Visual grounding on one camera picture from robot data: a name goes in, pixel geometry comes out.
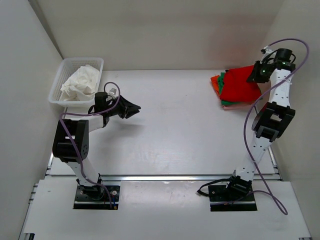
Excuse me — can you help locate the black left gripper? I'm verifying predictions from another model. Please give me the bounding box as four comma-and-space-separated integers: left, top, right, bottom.
106, 94, 142, 119

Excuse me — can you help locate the red t shirt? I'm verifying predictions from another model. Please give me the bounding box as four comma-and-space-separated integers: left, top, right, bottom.
219, 65, 262, 103

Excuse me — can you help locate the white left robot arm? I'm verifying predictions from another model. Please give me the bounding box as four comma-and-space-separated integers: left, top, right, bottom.
52, 92, 141, 201

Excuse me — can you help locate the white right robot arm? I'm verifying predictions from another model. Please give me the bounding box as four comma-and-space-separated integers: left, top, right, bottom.
224, 48, 296, 200

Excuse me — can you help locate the pink folded t shirt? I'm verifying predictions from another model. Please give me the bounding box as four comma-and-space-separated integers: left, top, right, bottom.
221, 102, 253, 111

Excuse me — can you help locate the green folded t shirt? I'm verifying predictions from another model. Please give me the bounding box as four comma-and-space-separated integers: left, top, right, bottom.
218, 72, 252, 105

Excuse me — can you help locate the orange folded t shirt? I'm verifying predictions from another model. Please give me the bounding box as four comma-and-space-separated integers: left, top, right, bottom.
210, 75, 220, 97

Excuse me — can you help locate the white crumpled t shirt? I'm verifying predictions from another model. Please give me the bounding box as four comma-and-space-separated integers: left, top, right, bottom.
59, 64, 100, 101

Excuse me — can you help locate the white plastic basket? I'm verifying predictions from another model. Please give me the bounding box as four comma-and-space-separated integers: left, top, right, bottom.
48, 57, 104, 108

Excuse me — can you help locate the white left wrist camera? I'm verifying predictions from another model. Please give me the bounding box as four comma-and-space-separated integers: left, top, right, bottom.
108, 88, 117, 99

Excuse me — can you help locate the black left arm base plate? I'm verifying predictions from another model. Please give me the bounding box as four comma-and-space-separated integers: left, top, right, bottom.
73, 183, 121, 211

